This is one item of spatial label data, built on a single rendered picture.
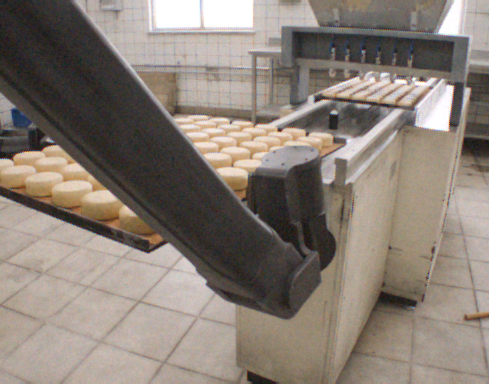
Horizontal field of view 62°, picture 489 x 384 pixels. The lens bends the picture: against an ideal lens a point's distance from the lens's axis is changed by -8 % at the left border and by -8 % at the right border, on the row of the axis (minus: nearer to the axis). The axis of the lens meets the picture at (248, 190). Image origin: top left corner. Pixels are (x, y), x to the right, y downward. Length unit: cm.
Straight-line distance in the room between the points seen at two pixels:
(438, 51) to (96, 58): 157
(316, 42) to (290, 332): 114
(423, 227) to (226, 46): 399
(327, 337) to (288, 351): 16
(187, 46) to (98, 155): 535
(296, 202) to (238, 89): 497
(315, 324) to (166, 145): 108
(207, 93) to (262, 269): 522
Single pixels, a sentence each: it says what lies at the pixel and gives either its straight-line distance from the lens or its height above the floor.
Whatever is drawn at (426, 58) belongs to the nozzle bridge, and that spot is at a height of 109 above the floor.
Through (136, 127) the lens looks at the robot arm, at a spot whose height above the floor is 116.
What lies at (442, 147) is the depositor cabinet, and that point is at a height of 77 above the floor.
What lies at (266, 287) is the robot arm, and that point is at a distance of 36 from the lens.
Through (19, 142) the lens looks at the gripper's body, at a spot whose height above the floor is 101.
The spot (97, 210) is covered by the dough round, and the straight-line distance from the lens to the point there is 50.
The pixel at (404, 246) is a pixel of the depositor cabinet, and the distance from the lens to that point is 188.
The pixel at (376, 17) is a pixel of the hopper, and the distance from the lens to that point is 176.
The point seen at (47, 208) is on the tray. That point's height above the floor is 101.
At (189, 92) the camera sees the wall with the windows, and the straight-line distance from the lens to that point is 565.
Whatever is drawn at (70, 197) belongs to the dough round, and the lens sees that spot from 54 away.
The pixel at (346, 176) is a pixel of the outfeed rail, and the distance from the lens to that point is 103.
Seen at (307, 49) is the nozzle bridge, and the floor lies 108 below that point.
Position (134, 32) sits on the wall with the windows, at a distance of 597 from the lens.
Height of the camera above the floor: 122
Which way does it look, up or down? 23 degrees down
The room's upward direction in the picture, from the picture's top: straight up
